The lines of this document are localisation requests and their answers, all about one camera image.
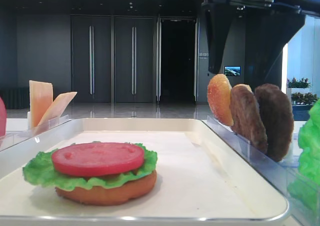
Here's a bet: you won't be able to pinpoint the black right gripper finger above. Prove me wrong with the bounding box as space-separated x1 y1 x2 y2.
244 10 305 89

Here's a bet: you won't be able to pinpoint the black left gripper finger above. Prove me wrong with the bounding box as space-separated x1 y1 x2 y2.
201 0 237 74

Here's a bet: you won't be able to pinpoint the brown patty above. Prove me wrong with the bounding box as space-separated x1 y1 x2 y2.
229 85 268 154
254 84 294 162

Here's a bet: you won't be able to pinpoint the green lettuce leaf in rack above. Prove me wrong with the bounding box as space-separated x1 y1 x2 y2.
287 98 320 211

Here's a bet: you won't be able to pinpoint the clear acrylic lettuce rack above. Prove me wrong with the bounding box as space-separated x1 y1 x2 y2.
285 167 320 225

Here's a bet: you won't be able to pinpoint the red tomato slice on burger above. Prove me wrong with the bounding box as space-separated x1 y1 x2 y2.
51 142 145 177

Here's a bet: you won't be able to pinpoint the leaning orange cheese slice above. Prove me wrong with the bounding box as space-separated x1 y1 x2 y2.
38 92 77 126

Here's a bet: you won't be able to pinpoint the upright orange cheese slice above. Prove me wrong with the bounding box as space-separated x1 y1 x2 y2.
29 80 53 128

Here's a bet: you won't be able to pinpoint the green lettuce on bun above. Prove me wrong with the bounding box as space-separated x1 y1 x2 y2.
22 143 158 191

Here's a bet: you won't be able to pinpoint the red tomato slice at left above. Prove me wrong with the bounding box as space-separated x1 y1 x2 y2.
0 98 7 137

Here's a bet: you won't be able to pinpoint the clear acrylic cheese rack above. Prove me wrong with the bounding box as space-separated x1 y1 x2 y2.
0 112 71 151

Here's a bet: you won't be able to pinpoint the potted red flower plants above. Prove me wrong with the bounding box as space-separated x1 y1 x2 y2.
286 78 312 105

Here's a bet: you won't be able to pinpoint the bun slice near tray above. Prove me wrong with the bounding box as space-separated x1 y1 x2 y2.
207 74 234 126

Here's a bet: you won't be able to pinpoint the clear acrylic bun rack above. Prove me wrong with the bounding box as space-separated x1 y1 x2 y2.
206 115 235 137

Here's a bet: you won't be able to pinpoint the clear acrylic patty rack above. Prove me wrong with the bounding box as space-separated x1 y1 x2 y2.
234 132 301 169

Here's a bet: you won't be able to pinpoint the white serving tray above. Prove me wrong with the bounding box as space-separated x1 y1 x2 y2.
0 118 290 225

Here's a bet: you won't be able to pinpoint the bottom bun on tray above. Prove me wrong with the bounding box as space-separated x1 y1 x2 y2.
56 170 157 206

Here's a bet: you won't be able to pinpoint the wall screen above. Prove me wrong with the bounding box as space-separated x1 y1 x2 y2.
224 66 241 76

